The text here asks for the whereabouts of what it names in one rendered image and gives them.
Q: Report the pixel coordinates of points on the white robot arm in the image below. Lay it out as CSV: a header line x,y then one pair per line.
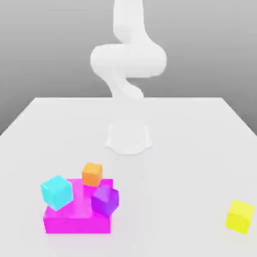
x,y
128,60

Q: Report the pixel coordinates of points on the small orange cube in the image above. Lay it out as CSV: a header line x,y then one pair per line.
x,y
92,175

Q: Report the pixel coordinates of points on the small purple cube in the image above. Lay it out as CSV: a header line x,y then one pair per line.
x,y
104,200

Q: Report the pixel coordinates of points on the small cyan cube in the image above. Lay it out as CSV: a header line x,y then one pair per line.
x,y
57,192

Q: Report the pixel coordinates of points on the small yellow cube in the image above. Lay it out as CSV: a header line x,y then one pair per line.
x,y
240,216

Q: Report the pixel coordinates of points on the large magenta box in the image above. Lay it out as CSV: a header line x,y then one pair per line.
x,y
80,222

